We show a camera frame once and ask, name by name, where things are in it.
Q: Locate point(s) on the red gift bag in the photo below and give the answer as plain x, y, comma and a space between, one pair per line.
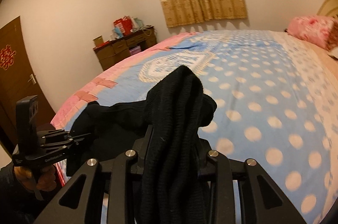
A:
124, 24

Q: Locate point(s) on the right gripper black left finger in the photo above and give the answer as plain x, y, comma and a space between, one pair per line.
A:
111, 183

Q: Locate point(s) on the dark brown door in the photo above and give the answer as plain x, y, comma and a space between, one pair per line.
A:
15, 86

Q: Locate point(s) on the brown cardboard box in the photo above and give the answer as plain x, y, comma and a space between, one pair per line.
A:
98, 41

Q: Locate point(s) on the pink floral folded quilt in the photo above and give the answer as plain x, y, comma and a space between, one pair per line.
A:
318, 30

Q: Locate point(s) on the black knitted garment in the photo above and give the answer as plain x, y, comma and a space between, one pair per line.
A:
175, 108

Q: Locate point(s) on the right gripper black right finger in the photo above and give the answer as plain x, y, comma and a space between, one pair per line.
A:
241, 192

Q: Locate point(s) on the silver door handle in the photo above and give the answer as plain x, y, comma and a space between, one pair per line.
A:
32, 79

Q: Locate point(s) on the red double happiness decoration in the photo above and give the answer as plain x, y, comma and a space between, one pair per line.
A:
7, 57

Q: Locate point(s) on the white pillow with grey pattern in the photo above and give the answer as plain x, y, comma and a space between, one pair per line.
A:
334, 53

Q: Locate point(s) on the pink and blue bedspread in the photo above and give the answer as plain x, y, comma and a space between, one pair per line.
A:
276, 102

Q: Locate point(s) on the dark brown wooden desk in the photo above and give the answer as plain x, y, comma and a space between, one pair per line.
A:
112, 52

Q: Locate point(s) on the left hand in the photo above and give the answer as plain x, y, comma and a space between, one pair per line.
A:
46, 181

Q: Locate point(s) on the cream wooden headboard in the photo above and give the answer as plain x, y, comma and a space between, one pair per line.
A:
329, 8

